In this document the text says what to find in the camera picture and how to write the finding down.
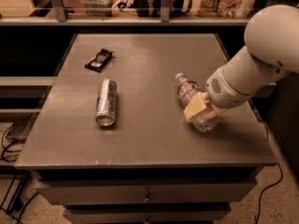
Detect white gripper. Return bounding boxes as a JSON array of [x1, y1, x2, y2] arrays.
[[183, 67, 254, 122]]

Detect clear plastic water bottle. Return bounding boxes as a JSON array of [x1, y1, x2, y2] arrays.
[[176, 73, 219, 133]]

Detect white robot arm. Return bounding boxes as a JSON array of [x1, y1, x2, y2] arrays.
[[184, 5, 299, 122]]

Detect silver redbull can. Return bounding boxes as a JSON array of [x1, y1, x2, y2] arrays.
[[95, 78, 117, 127]]

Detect grey drawer cabinet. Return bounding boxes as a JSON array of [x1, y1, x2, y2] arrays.
[[16, 34, 276, 224]]

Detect printed snack bag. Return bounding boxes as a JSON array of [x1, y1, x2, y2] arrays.
[[197, 0, 255, 18]]

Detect small black stapler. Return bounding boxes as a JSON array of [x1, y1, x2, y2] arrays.
[[85, 49, 113, 73]]

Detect black backpack on shelf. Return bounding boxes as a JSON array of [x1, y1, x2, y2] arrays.
[[117, 0, 192, 18]]

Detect upper drawer with knob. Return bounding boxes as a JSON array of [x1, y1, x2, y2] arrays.
[[36, 178, 256, 206]]

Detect drawer with knob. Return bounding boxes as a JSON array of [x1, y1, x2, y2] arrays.
[[36, 178, 256, 206], [64, 203, 231, 224]]

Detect lower drawer with knob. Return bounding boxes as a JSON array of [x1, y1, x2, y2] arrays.
[[64, 203, 231, 224]]

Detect black metal floor stand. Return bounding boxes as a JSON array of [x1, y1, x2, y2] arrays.
[[0, 172, 30, 215]]

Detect black cable on right floor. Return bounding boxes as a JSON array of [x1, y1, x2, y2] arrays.
[[254, 124, 284, 224]]

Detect grey metal shelf rail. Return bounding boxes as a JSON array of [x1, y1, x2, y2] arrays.
[[0, 0, 299, 27]]

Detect black cables on left floor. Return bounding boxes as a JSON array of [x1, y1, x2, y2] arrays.
[[0, 114, 40, 224]]

